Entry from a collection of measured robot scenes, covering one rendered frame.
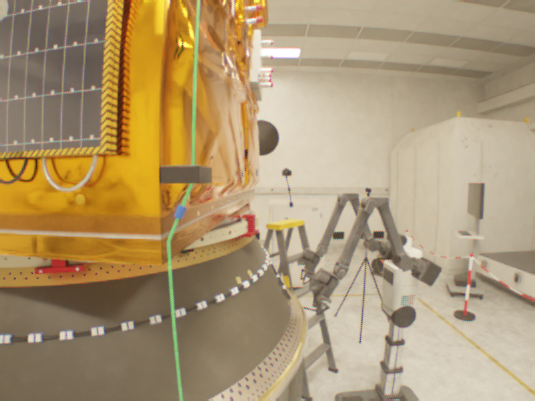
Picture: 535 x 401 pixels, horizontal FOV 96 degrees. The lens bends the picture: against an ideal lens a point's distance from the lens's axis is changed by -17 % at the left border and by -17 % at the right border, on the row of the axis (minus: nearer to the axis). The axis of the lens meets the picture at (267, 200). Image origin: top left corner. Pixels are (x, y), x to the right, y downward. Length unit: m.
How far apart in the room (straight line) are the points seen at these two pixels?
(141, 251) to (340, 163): 8.57
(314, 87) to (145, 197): 8.85
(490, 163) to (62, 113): 6.91
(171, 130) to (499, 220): 7.00
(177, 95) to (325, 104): 8.66
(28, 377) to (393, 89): 9.89
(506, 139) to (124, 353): 7.24
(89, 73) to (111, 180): 0.18
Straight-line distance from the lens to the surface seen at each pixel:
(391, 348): 2.12
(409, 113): 9.96
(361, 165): 9.13
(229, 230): 1.12
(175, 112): 0.55
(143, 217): 0.52
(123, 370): 0.92
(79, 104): 0.54
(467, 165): 6.64
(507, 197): 7.30
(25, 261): 0.93
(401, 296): 1.89
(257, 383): 1.10
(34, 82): 0.62
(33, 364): 0.96
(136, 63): 0.56
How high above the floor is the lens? 1.89
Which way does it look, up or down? 4 degrees down
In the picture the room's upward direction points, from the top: straight up
